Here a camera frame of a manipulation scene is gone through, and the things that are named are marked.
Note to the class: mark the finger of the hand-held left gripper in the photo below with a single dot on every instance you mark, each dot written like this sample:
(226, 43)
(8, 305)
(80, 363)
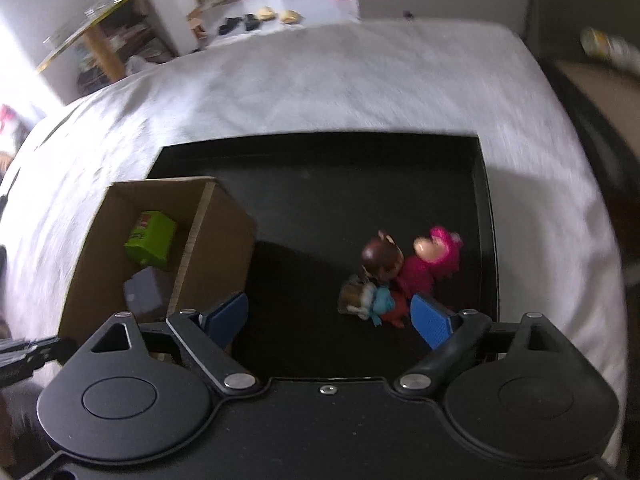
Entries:
(45, 347)

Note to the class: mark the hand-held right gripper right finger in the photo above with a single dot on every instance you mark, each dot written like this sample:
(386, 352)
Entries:
(430, 322)

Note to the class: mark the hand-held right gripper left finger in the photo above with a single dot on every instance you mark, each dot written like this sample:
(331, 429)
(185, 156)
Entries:
(227, 317)

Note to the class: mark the pink toy figurine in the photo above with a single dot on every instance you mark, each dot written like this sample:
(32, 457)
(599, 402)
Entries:
(430, 265)

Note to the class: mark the brown cardboard box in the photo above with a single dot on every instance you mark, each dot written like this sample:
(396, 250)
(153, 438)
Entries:
(220, 240)

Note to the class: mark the brown-haired toy figurine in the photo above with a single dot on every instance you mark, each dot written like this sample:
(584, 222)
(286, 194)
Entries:
(382, 260)

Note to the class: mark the small beige toy figure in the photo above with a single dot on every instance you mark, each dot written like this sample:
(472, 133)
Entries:
(352, 297)

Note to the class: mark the lilac toy block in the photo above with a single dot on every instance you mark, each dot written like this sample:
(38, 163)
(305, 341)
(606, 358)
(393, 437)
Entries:
(145, 292)

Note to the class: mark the green toy block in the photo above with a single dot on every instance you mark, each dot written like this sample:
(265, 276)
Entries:
(150, 240)

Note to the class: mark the black tray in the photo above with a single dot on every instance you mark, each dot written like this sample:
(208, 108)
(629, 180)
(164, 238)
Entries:
(325, 185)

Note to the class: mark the white plastic bag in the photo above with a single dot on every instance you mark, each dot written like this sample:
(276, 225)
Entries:
(137, 65)

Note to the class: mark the black side table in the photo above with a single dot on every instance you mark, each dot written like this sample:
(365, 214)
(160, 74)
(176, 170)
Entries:
(600, 100)

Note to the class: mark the black slipper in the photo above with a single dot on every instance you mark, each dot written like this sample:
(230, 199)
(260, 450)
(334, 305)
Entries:
(229, 25)
(251, 21)

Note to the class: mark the round gold-edged table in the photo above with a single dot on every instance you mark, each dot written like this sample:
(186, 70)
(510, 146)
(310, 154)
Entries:
(100, 25)

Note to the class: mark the stack of paper cups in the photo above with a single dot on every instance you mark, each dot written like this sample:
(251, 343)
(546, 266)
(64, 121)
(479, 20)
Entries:
(607, 45)

